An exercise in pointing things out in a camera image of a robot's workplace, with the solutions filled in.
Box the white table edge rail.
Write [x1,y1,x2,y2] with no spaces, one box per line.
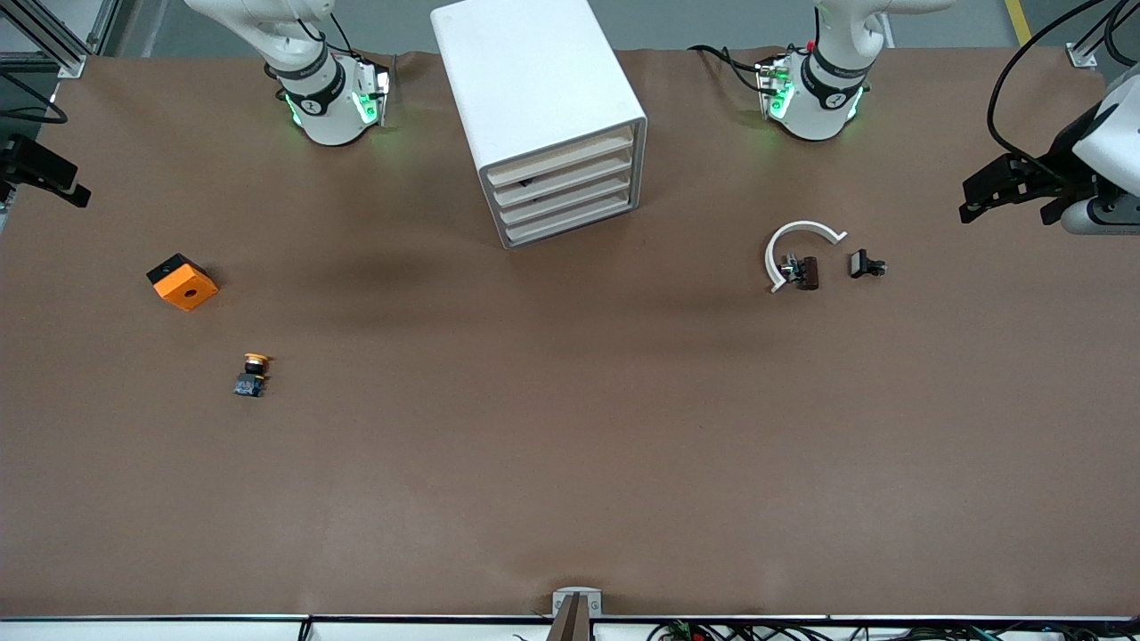
[0,613,1140,641]

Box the black base power cable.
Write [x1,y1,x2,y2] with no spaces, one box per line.
[688,43,769,95]

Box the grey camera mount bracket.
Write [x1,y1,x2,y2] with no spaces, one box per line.
[545,588,603,641]

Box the silver base connector bracket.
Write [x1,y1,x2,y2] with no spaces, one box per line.
[755,53,795,121]
[354,55,393,127]

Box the aluminium frame post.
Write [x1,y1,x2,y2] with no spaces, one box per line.
[1066,0,1140,69]
[0,0,121,79]

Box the brown table cover sheet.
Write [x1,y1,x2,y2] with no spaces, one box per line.
[0,46,1140,620]

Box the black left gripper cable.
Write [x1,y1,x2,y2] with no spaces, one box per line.
[987,0,1140,166]

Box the orange and black box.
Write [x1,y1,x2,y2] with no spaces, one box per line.
[146,253,219,312]

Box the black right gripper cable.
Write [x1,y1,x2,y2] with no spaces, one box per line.
[0,69,69,124]

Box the black cable bundle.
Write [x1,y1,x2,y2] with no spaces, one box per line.
[646,621,1140,641]

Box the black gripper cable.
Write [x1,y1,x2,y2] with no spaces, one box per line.
[0,69,69,124]
[987,0,1140,166]

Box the yellow push button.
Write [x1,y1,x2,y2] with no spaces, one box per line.
[233,353,271,399]

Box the white curved cable part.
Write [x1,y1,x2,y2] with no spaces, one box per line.
[765,220,848,294]

